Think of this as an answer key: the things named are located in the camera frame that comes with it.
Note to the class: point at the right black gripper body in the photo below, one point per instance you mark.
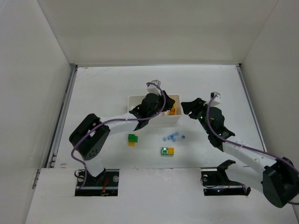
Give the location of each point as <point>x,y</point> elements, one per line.
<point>196,108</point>

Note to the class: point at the light blue lego pile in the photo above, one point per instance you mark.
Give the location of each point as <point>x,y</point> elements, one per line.
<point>172,137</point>

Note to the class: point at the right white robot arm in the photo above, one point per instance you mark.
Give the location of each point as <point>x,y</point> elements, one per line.
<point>275,177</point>

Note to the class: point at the white three-compartment tray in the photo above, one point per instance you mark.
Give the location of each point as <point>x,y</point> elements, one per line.
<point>163,119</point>

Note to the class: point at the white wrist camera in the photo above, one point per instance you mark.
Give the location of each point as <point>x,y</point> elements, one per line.
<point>215,98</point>
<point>153,87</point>

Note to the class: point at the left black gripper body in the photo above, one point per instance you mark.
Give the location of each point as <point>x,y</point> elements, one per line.
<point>165,101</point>

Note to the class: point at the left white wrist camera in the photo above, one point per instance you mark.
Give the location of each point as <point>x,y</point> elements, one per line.
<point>153,87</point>

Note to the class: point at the green and yellow lego stack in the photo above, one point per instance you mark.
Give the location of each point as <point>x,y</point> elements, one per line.
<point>132,140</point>

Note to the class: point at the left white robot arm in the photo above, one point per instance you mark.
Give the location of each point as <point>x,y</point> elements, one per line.
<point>89,137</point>

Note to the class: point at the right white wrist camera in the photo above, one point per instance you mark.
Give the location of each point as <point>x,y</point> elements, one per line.
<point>215,98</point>

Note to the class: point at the green yellow lego block pair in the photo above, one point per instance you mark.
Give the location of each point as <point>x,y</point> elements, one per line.
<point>167,151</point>

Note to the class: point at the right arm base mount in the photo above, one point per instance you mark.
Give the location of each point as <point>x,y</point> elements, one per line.
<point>216,183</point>

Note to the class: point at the yellow lego piece with flower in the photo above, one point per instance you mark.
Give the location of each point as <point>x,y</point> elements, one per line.
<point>173,110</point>

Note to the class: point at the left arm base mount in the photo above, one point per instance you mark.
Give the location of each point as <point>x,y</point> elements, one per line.
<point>105,185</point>

